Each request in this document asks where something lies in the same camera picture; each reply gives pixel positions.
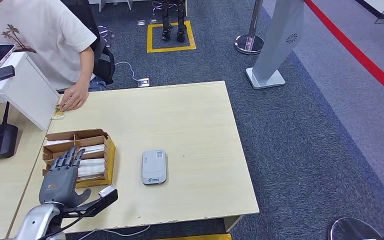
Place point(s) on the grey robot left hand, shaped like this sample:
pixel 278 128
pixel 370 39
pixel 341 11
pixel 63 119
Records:
pixel 59 185

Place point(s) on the person's left hand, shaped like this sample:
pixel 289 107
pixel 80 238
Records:
pixel 75 97

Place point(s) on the yellow patterned card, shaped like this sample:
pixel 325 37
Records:
pixel 58 115

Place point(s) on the cardboard divided card box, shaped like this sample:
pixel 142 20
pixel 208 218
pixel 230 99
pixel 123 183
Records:
pixel 110 155

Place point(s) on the person's left forearm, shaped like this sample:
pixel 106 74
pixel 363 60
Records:
pixel 86 68

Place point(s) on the white key card sleeve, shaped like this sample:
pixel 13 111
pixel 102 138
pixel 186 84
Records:
pixel 93 149
pixel 58 142
pixel 92 171
pixel 93 162

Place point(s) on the person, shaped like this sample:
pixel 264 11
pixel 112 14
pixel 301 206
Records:
pixel 29 26

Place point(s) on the black office chair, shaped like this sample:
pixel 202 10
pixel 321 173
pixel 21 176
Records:
pixel 105 68

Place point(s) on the white desk riser stand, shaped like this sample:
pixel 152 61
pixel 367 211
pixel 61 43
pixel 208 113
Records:
pixel 23 89

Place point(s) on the silver floor power socket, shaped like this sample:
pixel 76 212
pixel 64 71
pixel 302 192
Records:
pixel 143 82

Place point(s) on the small black hub box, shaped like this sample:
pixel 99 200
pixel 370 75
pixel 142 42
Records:
pixel 2 73

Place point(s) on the yellow floor tape square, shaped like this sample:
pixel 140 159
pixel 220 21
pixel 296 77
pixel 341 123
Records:
pixel 150 38

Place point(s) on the white furniture legs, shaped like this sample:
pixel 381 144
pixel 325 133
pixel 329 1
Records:
pixel 103 5

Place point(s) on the black humanoid robot legs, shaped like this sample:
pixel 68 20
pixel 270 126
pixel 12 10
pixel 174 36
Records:
pixel 166 16

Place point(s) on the yellow floor tape strip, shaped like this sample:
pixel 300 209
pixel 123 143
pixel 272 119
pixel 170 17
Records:
pixel 205 237

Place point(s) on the wooden desk leg panel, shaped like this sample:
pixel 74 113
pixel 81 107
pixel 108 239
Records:
pixel 232 222

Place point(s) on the grey kiosk pillar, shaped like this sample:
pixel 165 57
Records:
pixel 278 33

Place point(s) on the round dark stanchion base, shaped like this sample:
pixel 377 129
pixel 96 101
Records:
pixel 351 232

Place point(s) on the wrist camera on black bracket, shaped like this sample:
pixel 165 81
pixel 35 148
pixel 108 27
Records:
pixel 106 191

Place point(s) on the chrome stanchion post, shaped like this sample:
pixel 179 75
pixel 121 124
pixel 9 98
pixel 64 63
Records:
pixel 249 44

